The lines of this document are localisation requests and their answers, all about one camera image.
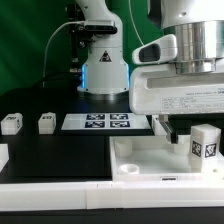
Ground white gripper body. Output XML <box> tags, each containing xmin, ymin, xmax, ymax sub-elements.
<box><xmin>129</xmin><ymin>64</ymin><xmax>224</xmax><ymax>115</ymax></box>

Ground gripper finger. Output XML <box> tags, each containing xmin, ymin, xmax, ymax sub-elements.
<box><xmin>159</xmin><ymin>115</ymin><xmax>178</xmax><ymax>144</ymax></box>

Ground white square tabletop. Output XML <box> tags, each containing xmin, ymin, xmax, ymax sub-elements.
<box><xmin>109</xmin><ymin>135</ymin><xmax>224</xmax><ymax>182</ymax></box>

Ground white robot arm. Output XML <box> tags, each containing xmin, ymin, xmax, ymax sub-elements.
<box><xmin>75</xmin><ymin>0</ymin><xmax>224</xmax><ymax>142</ymax></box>

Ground white marker sheet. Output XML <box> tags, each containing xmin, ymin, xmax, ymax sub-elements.
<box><xmin>62</xmin><ymin>113</ymin><xmax>150</xmax><ymax>131</ymax></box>

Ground white front fence bar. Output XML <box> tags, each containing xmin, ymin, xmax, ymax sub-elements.
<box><xmin>0</xmin><ymin>181</ymin><xmax>224</xmax><ymax>212</ymax></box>

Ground white fence bar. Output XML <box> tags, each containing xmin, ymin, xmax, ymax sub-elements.
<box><xmin>0</xmin><ymin>144</ymin><xmax>9</xmax><ymax>172</ymax></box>
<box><xmin>0</xmin><ymin>181</ymin><xmax>224</xmax><ymax>212</ymax></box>

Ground white left fence bar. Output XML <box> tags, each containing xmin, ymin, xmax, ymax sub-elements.
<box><xmin>0</xmin><ymin>144</ymin><xmax>9</xmax><ymax>172</ymax></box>

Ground black cables at base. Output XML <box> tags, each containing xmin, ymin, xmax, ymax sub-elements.
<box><xmin>31</xmin><ymin>69</ymin><xmax>83</xmax><ymax>88</ymax></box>

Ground white cable right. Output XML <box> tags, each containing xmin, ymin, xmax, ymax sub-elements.
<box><xmin>127</xmin><ymin>0</ymin><xmax>146</xmax><ymax>48</ymax></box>

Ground white cable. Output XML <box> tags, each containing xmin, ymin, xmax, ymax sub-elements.
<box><xmin>42</xmin><ymin>20</ymin><xmax>86</xmax><ymax>88</ymax></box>
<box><xmin>127</xmin><ymin>0</ymin><xmax>146</xmax><ymax>48</ymax></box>

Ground white cable left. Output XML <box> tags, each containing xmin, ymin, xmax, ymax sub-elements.
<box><xmin>42</xmin><ymin>20</ymin><xmax>86</xmax><ymax>88</ymax></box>

